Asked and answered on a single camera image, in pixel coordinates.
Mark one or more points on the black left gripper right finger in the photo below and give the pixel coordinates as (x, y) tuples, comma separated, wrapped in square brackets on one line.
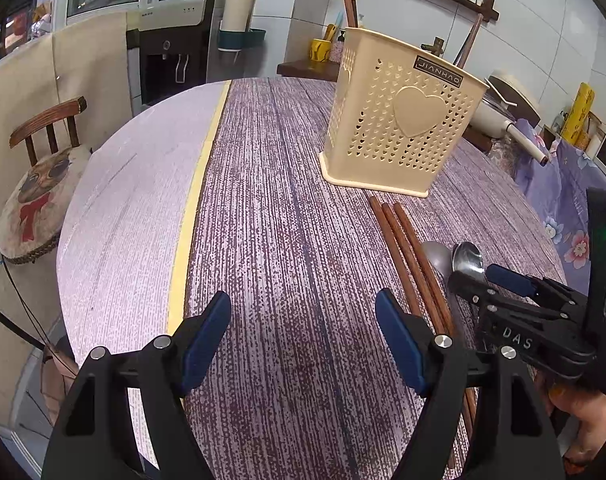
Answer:
[(512, 436)]

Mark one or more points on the shiny steel spoon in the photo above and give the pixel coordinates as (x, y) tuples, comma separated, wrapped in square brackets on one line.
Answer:
[(467, 258)]

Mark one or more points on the right hand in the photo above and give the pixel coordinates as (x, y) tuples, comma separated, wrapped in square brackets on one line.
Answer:
[(589, 408)]

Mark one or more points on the brown wooden chopstick on table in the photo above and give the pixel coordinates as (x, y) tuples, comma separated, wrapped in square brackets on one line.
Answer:
[(398, 256), (437, 293), (415, 270)]

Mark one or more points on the purple floral cloth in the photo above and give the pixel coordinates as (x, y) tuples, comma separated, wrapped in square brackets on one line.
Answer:
[(557, 193)]

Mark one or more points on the matte grey spoon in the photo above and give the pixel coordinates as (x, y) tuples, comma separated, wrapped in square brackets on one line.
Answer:
[(440, 257)]

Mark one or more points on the yellow package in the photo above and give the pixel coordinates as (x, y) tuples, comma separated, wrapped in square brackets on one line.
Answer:
[(578, 114)]

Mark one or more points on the wooden chair with cushion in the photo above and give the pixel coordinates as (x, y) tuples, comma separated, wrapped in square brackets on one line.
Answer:
[(33, 216)]

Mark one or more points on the cream frying pan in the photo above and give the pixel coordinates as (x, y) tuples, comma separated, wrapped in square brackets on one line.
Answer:
[(496, 123)]

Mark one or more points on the cream perforated utensil holder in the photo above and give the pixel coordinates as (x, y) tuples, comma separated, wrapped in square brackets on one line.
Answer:
[(397, 114)]

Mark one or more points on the brass faucet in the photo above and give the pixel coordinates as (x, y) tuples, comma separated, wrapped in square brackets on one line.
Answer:
[(436, 48)]

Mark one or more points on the dark wooden counter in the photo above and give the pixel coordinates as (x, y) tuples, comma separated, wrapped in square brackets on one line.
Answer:
[(308, 69)]

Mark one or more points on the yellow mug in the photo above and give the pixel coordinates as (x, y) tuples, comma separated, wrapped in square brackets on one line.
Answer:
[(320, 50)]

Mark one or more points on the white water dispenser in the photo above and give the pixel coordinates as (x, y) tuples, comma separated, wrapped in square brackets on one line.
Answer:
[(172, 46)]

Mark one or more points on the teal paper towel holder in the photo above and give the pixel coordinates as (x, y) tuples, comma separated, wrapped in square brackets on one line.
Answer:
[(229, 41)]

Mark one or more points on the paper towel roll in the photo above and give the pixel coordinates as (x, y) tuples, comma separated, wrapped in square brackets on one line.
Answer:
[(237, 15)]

